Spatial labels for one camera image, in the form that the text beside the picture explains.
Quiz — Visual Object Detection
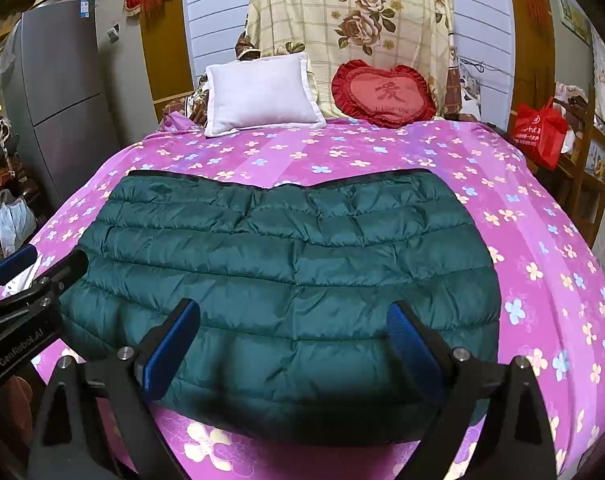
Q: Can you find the green puffer jacket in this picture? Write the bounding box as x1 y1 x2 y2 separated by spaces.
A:
57 169 503 448

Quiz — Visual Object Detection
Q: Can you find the beige floral quilt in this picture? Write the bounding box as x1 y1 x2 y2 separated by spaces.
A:
235 0 463 121

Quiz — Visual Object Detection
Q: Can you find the white pillow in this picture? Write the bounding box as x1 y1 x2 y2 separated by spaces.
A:
202 51 328 138

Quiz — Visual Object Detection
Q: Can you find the red plastic bag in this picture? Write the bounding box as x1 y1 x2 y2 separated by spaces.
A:
511 100 571 171

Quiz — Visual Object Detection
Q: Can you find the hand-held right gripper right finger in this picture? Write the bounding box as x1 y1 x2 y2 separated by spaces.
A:
385 301 556 480

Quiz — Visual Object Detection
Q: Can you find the red heart cushion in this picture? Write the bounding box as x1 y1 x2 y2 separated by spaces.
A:
331 59 437 129

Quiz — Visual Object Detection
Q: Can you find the white plastic bag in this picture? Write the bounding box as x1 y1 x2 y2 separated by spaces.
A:
0 190 37 256

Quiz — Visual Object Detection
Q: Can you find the pink floral bed sheet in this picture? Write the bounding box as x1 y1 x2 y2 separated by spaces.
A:
0 112 605 480

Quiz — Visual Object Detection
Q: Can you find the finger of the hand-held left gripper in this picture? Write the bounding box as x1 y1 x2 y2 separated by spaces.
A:
0 244 39 292
0 247 90 322

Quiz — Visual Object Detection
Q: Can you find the wooden shelf rack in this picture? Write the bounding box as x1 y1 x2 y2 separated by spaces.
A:
553 82 605 251

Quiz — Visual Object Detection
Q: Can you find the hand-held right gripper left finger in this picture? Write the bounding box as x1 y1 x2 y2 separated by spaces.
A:
27 297 200 480

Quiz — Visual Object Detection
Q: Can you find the grey refrigerator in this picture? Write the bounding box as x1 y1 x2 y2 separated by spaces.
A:
2 0 120 211

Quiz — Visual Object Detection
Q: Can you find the pile of clothes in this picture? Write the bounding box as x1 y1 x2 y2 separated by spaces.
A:
0 105 33 201

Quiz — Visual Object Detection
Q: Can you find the wooden bed headboard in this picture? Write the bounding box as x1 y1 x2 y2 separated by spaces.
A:
140 0 556 133

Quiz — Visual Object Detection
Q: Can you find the wall poster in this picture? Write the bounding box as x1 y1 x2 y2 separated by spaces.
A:
555 0 591 41

